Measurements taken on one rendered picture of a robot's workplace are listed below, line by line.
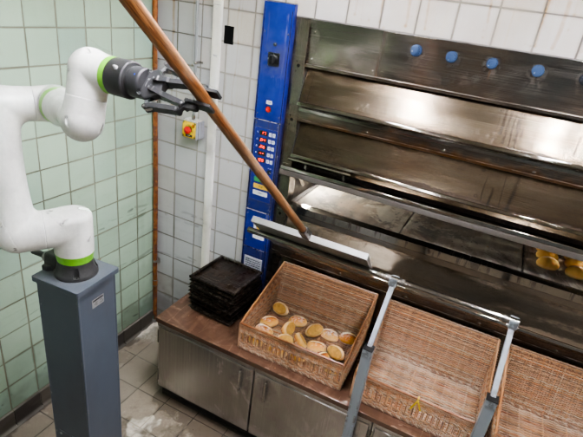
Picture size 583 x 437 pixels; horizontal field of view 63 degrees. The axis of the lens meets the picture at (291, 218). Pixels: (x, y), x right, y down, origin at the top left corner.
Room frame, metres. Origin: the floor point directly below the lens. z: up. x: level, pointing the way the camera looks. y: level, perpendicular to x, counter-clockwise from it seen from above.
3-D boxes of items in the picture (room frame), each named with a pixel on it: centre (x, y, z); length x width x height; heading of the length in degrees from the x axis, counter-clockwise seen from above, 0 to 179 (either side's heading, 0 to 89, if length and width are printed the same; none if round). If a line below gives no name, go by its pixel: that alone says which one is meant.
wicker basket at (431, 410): (1.73, -0.71, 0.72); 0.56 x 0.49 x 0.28; 67
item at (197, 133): (2.53, 0.60, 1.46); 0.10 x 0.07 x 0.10; 67
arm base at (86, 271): (1.43, 0.79, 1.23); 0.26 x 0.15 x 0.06; 71
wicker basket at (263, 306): (1.96, -0.16, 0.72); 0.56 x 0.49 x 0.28; 68
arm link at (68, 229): (1.41, 0.75, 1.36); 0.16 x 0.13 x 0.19; 126
